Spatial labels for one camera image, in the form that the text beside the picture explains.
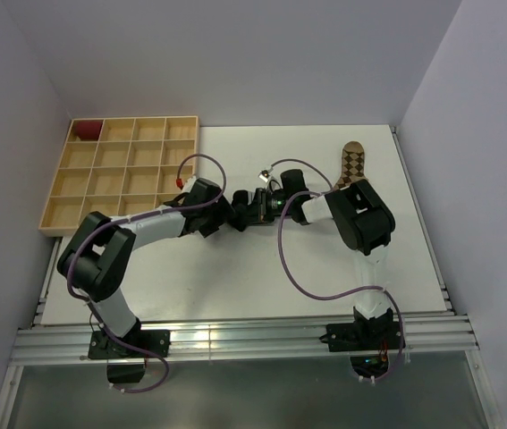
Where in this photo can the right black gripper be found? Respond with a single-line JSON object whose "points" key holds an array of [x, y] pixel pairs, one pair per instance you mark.
{"points": [[262, 197]]}

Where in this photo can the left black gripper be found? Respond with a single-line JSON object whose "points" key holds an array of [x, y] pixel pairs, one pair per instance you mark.
{"points": [[223, 213]]}

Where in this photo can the black sock with blue marks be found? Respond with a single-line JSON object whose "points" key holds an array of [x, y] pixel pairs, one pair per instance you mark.
{"points": [[245, 207]]}

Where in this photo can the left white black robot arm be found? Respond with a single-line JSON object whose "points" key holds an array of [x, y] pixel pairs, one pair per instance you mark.
{"points": [[96, 258]]}

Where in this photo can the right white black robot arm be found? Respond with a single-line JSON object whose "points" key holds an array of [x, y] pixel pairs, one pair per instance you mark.
{"points": [[361, 217]]}

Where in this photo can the brown argyle sock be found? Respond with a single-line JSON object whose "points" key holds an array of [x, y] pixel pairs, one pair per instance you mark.
{"points": [[352, 165]]}

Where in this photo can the wooden compartment tray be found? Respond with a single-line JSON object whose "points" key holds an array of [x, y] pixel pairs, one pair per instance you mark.
{"points": [[131, 168]]}

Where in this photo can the red rolled sock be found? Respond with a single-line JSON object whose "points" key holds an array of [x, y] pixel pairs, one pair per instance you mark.
{"points": [[88, 130]]}

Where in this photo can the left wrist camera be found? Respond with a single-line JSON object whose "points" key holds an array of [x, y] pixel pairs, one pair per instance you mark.
{"points": [[187, 183]]}

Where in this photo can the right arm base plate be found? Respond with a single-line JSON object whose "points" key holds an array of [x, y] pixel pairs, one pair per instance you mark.
{"points": [[362, 336]]}

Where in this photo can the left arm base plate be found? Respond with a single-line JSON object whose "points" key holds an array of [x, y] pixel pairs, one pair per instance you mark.
{"points": [[127, 358]]}

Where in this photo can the aluminium rail frame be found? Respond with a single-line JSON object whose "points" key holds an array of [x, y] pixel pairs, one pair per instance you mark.
{"points": [[245, 347]]}

